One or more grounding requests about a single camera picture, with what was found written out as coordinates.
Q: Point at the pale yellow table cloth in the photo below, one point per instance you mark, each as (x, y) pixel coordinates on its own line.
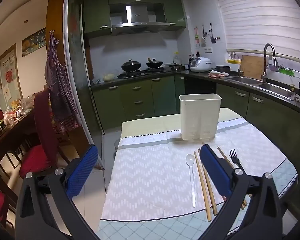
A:
(150, 127)

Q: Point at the wooden cutting board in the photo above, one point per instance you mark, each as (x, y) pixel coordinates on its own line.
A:
(252, 67)

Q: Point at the black plastic fork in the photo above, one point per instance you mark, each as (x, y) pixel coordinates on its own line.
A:
(234, 158)

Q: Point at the steel double sink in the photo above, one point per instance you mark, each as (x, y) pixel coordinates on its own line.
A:
(272, 87)

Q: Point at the steel range hood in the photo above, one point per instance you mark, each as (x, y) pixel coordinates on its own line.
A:
(137, 25)

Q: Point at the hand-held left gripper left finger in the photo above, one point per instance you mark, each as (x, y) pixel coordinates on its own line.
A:
(81, 170)

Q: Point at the white wall outlet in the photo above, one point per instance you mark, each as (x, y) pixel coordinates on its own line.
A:
(209, 50)

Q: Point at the small steel pot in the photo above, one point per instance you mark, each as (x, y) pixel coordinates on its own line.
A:
(175, 66)

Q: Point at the green base cabinets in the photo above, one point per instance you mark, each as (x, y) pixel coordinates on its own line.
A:
(140, 97)

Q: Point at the dark wall clock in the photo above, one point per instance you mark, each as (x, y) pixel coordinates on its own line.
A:
(33, 42)

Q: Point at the black cooking pot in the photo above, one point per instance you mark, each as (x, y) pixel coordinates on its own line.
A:
(223, 69)

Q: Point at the blue counter rag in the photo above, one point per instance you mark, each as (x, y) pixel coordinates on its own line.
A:
(98, 81)

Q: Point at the glass sliding door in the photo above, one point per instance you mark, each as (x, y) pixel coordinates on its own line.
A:
(75, 67)

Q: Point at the cooking oil bottle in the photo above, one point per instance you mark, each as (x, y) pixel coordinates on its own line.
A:
(176, 58)

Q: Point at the black built-in appliance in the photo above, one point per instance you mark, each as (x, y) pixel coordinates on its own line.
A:
(201, 87)

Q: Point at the hanging white spatula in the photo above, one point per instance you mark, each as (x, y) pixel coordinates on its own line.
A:
(203, 41)

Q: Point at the yellow sill tray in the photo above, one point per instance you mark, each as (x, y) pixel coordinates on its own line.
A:
(233, 61)

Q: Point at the white plastic utensil holder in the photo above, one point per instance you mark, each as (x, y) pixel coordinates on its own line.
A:
(200, 120)

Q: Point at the white rice cooker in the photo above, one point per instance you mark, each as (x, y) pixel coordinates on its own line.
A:
(200, 65)

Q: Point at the white window blind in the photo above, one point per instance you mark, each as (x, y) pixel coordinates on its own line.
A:
(260, 17)

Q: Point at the clear plastic spoon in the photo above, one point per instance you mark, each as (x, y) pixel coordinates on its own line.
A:
(191, 177)

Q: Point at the tall steel faucet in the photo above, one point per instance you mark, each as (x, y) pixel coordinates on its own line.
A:
(266, 62)

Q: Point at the black gas stove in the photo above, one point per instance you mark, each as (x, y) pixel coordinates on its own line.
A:
(142, 73)

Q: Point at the hanging black utensil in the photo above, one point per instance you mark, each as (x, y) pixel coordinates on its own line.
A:
(212, 38)

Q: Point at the cluttered wooden dining table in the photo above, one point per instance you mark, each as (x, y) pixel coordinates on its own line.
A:
(7, 132)

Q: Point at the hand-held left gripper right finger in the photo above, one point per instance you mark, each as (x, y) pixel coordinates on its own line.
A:
(215, 172)

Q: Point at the checked apron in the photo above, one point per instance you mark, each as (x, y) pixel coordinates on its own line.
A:
(62, 85)

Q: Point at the wall poster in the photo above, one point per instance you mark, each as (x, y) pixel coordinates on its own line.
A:
(7, 80)

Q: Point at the grey sink rag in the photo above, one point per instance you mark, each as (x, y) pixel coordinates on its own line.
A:
(298, 98)

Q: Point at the red cushioned chair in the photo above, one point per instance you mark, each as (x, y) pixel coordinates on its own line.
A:
(45, 120)

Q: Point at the small steel faucet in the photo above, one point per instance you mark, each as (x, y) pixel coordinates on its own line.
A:
(238, 66)

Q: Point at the dark sauce bottles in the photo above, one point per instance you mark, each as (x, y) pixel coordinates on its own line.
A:
(191, 59)

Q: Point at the green sink rack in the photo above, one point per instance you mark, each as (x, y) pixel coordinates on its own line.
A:
(287, 72)

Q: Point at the plastic bag with yellow food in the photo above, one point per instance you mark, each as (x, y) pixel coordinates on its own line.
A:
(109, 77)

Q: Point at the black wok with lid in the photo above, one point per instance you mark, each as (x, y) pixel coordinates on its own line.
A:
(131, 65)

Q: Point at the pink and green hanging tool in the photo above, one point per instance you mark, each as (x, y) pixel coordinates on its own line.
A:
(196, 36)

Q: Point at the white patterned tablecloth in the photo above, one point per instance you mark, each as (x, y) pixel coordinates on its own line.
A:
(152, 180)

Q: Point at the red and white dish cloth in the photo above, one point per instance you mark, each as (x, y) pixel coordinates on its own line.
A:
(217, 74)

